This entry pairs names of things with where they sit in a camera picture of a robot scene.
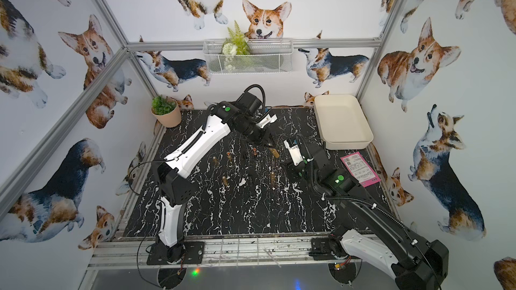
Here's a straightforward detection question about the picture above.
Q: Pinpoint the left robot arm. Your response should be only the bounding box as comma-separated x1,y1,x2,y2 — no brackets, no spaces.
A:
152,84,277,263

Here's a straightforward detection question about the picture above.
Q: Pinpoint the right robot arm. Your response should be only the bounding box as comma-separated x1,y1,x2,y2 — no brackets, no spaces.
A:
283,136,449,289

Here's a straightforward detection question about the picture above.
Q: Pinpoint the cream rectangular tray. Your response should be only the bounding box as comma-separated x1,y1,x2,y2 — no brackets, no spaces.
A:
313,95,374,150

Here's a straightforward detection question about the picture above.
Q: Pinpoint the pink printed card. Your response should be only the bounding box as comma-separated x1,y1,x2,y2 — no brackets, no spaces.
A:
341,152,381,187

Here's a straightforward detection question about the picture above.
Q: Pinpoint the fern and white flower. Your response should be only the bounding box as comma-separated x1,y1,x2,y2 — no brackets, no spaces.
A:
222,21,251,72

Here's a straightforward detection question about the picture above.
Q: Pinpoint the potted green plant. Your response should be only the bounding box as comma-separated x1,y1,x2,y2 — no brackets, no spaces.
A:
151,95,181,128

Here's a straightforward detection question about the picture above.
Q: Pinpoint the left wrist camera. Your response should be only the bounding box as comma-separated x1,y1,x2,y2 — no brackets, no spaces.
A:
257,114,278,128

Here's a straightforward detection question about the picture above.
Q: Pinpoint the white wire basket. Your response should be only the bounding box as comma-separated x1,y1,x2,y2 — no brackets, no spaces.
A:
202,39,294,75

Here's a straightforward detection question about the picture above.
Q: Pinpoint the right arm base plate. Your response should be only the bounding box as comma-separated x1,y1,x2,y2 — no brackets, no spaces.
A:
309,238,357,260

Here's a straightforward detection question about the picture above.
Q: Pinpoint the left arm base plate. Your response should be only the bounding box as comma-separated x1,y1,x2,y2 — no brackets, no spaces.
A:
146,241,205,267

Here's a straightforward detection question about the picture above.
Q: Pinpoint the aluminium front rail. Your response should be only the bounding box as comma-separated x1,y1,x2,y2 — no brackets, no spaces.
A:
87,235,346,270

